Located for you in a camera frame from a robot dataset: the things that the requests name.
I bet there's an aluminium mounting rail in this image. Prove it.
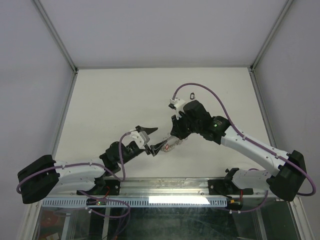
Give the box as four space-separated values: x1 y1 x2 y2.
99 176 300 198

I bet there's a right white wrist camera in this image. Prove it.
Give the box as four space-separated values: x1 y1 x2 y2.
168 97 187 120

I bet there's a white slotted cable duct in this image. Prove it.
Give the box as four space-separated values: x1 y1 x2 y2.
42 195 228 209

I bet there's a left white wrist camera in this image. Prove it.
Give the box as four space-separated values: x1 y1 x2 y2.
129 130 150 149

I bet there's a black white key tag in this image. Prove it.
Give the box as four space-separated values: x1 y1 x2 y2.
189 92 195 100

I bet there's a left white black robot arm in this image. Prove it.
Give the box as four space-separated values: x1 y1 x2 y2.
16 125 167 204

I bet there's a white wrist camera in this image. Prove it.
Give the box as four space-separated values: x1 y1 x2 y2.
129 130 150 149
168 97 187 120

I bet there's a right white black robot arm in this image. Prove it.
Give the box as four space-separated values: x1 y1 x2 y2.
169 98 306 202

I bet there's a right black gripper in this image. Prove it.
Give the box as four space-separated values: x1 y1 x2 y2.
170 110 201 140

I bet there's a metal disc with key rings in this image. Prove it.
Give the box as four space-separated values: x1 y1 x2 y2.
161 134 184 153

